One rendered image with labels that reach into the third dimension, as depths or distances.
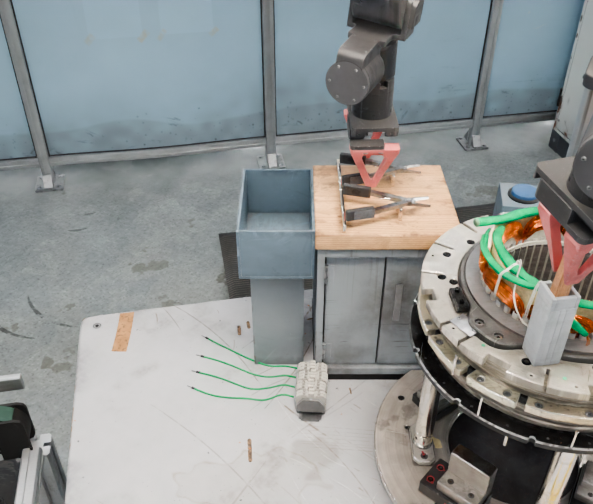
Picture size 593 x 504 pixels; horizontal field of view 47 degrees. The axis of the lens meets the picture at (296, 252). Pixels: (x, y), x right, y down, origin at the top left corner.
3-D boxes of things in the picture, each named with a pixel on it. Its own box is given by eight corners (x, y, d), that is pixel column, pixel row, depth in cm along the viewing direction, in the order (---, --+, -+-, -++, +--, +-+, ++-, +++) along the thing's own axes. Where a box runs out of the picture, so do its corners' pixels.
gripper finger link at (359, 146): (348, 196, 97) (351, 137, 91) (344, 169, 102) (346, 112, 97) (396, 195, 97) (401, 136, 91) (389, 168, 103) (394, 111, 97)
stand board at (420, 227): (315, 250, 93) (315, 235, 92) (312, 178, 108) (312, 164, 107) (461, 250, 93) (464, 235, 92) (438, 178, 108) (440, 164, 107)
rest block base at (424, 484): (438, 466, 94) (440, 457, 93) (490, 501, 89) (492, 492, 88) (417, 490, 91) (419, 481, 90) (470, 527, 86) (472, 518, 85)
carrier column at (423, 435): (415, 453, 95) (433, 346, 83) (410, 438, 97) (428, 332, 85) (432, 452, 96) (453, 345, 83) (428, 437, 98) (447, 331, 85)
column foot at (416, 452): (429, 427, 99) (430, 423, 99) (435, 465, 94) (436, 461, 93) (408, 426, 99) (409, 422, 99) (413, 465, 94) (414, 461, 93)
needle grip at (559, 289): (554, 306, 65) (573, 259, 61) (544, 293, 66) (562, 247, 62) (569, 303, 65) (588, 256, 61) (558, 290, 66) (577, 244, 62)
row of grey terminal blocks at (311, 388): (325, 422, 102) (325, 403, 100) (293, 420, 103) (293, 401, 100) (328, 373, 110) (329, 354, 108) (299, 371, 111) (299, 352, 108)
